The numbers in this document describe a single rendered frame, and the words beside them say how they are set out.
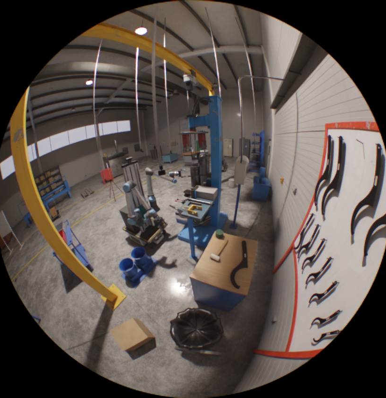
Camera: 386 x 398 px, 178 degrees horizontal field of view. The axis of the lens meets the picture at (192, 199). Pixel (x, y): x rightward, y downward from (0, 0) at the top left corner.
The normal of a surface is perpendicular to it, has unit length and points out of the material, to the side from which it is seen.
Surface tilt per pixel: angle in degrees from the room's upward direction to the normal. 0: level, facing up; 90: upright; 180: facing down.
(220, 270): 0
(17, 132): 90
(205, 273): 0
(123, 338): 0
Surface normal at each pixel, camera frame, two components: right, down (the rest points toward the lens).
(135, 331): -0.06, -0.87
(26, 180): 0.89, 0.17
